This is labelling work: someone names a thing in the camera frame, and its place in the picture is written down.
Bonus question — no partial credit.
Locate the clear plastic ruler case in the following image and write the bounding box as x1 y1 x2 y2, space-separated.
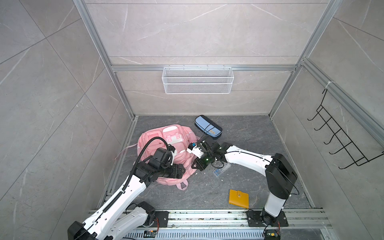
213 163 232 177

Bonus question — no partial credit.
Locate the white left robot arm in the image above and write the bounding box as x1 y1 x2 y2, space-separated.
68 137 186 240

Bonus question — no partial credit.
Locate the white wire mesh basket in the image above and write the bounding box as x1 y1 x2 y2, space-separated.
162 67 235 95

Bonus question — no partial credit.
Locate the light blue pencil case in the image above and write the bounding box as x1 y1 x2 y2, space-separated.
195 115 223 139

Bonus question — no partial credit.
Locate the black wire hook rack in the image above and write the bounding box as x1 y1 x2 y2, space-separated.
307 89 384 170

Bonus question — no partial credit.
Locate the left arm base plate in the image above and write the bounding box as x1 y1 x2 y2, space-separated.
142 211 170 228

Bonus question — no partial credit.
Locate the aluminium mounting rail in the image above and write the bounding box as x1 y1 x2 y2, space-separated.
82 209 332 231

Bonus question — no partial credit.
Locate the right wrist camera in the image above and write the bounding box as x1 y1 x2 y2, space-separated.
187 143 205 159

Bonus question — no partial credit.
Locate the pink student backpack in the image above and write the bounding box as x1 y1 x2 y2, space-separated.
115 124 199 191

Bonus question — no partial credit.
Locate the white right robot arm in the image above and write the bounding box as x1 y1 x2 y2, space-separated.
187 140 298 225

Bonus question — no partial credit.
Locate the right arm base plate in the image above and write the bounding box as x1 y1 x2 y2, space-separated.
245 210 289 227

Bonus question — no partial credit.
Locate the yellow leather wallet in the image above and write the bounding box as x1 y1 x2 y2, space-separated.
229 190 249 209

